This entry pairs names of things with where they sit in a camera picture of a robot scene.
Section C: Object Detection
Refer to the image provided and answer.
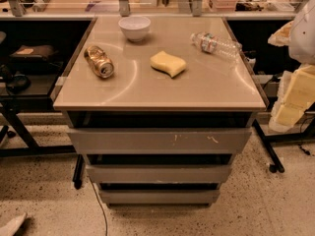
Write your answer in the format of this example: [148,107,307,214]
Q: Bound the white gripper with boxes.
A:
[269,64,315,132]

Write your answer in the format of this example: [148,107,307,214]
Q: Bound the grey bottom drawer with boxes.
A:
[98,190,220,205]

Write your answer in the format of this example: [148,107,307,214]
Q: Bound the grey drawer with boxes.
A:
[68,128,251,154]
[98,190,220,205]
[86,165,231,184]

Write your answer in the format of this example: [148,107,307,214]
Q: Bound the grey drawer cabinet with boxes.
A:
[52,15,270,208]

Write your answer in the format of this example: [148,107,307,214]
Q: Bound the grey top drawer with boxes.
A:
[68,128,251,154]

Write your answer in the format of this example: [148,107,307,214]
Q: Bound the grey middle drawer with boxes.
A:
[86,165,231,184]

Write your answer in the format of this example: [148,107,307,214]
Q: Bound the black table leg right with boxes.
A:
[253,120,284,173]

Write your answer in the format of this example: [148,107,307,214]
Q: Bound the black table leg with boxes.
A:
[72,154,84,190]
[253,120,284,173]

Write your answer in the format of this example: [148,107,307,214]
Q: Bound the clear plastic water bottle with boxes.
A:
[190,31,242,60]

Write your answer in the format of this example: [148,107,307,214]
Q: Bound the yellow sponge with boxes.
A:
[150,51,187,78]

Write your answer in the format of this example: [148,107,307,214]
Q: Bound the white ceramic bowl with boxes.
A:
[118,16,151,42]

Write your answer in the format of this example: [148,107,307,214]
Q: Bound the crushed gold soda can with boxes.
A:
[84,45,114,79]

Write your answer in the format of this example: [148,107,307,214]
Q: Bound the black table leg left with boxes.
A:
[72,154,84,190]

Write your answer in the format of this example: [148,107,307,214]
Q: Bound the black bag on shelf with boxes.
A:
[9,45,56,64]

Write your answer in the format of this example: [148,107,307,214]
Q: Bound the black headphones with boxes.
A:
[6,74,31,93]

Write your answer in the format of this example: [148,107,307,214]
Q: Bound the white shoe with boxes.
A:
[0,213,27,236]

